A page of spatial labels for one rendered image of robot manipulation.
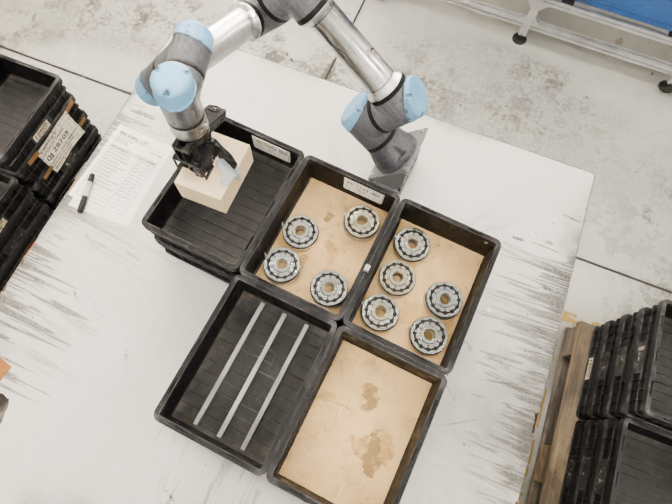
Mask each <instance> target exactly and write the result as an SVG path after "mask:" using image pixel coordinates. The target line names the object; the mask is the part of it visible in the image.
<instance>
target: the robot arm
mask: <svg viewBox="0 0 672 504"><path fill-rule="evenodd" d="M292 18H293V19H294V20H295V21H296V23H297V24H298V25H299V26H300V27H310V28H311V30H312V31H313V32H314V33H315V34H316V35H317V36H318V37H319V38H320V39H321V40H322V42H323V43H324V44H325V45H326V46H327V47H328V48H329V49H330V50H331V51H332V52H333V54H334V55H335V56H336V57H337V58H338V59H339V60H340V61H341V62H342V63H343V64H344V66H345V67H346V68H347V69H348V70H349V71H350V72H351V73H352V74H353V75H354V76H355V78H356V79H357V80H358V81H359V82H360V83H361V84H362V85H363V86H364V87H365V89H366V90H367V91H368V92H369V93H366V92H360V93H359V94H357V95H356V96H355V97H354V98H353V99H352V100H351V101H350V102H349V103H348V105H347V106H346V108H345V109H344V111H343V113H342V116H341V124H342V125H343V126H344V128H345V129H346V130H347V132H349V133H350V134H351V135H352V136H353V137H354V138H355V139H356V140H357V141H358V142H359V143H360V144H361V145H362V146H363V147H364V148H365V149H366V150H367V151H368V152H369V153H370V155H371V157H372V160H373V162H374V164H375V166H376V168H377V169H378V170H379V171H380V172H381V173H383V174H389V173H393V172H395V171H397V170H398V169H400V168H401V167H403V166H404V165H405V164H406V163H407V162H408V161H409V160H410V158H411V157H412V156H413V154H414V152H415V150H416V147H417V140H416V138H415V137H414V136H413V135H412V134H411V133H409V132H406V131H404V130H403V129H401V128H399V127H401V126H404V125H406V124H408V123H412V122H414V121H415V120H417V119H419V118H421V117H422V116H424V114H425V113H426V110H427V106H428V99H427V93H426V89H425V87H424V84H423V83H422V81H421V79H420V78H419V77H418V76H416V75H409V76H407V77H406V76H405V75H404V74H403V72H402V71H401V70H400V69H391V67H390V66H389V65H388V64H387V63H386V61H385V60H384V59H383V58H382V57H381V56H380V54H379V53H378V52H377V51H376V50H375V48H374V47H373V46H372V45H371V44H370V43H369V41H368V40H367V39H366V38H365V37H364V36H363V34H362V33H361V32H360V31H359V30H358V28H357V27H356V26H355V25H354V24H353V23H352V21H351V20H350V19H349V18H348V17H347V16H346V14H345V13H344V12H343V11H342V10H341V8H340V7H339V6H338V5H337V4H336V3H335V1H334V0H238V1H237V2H236V3H234V4H233V5H231V7H230V8H229V11H228V13H227V14H226V15H224V16H223V17H221V18H220V19H218V20H217V21H215V22H214V23H212V24H211V25H209V26H208V27H206V26H205V25H202V24H201V23H200V22H197V21H194V20H183V21H181V22H179V23H178V24H177V26H176V28H175V31H174V32H173V34H172V36H173V37H172V40H171V42H170V43H169V44H168V45H167V46H166V47H165V48H164V49H163V50H162V51H161V52H160V53H159V54H158V56H157V57H156V58H155V59H154V60H153V61H152V62H151V63H150V64H149V65H148V66H147V67H146V68H145V69H143V70H142V71H141V72H140V73H139V76H138V77H137V78H136V80H135V90H136V93H137V95H138V96H139V98H140V99H141V100H142V101H143V102H145V103H146V104H148V105H151V106H159V107H160V109H161V111H162V113H163V115H164V117H165V119H166V121H167V124H168V126H169V128H170V130H171V132H172V134H173V135H174V136H175V137H176V138H175V140H174V142H173V143H172V145H171V146H172V148H173V150H174V152H175V153H174V155H173V157H172V159H173V161H174V163H175V165H176V168H177V169H178V170H180V168H181V167H184V168H187V169H188V168H189V167H190V168H189V170H190V171H192V172H195V175H196V176H198V177H201V178H205V180H206V181H207V179H208V178H209V176H210V174H211V172H212V170H213V168H214V165H213V163H214V161H215V158H216V157H217V156H218V157H219V159H218V160H217V161H216V167H217V169H218V170H219V171H220V172H221V184H222V185H223V186H228V184H229V183H230V182H231V181H232V180H233V179H234V178H236V179H237V180H238V181H239V182H241V174H240V170H239V168H238V166H237V162H236V161H235V159H234V157H233V156H232V154H231V153H230V152H229V151H227V150H226V149H225V148H224V147H223V146H222V145H221V144H220V143H219V141H218V140H216V139H215V138H212V134H211V133H212V132H213V131H214V130H215V129H216V128H218V127H219V126H220V125H221V124H222V123H223V122H224V121H225V120H226V109H223V108H221V107H219V106H216V105H210V104H209V105H207V106H206V107H205V108H203V105H202V102H201V92H202V88H203V84H204V81H205V77H206V73H207V71H208V70H209V69H211V68H212V67H213V66H215V65H216V64H217V63H219V62H220V61H222V60H223V59H224V58H226V57H227V56H228V55H230V54H231V53H232V52H234V51H235V50H236V49H238V48H239V47H241V46H242V45H243V44H245V43H246V42H254V41H256V40H257V39H259V38H260V37H262V36H263V35H265V34H267V33H269V32H271V31H273V30H275V29H276V28H278V27H280V26H282V25H283V24H285V23H286V22H288V21H289V20H290V19H292ZM218 154H219V155H218ZM176 160H177V161H179V162H178V164H177V162H176ZM205 174H206V175H205Z"/></svg>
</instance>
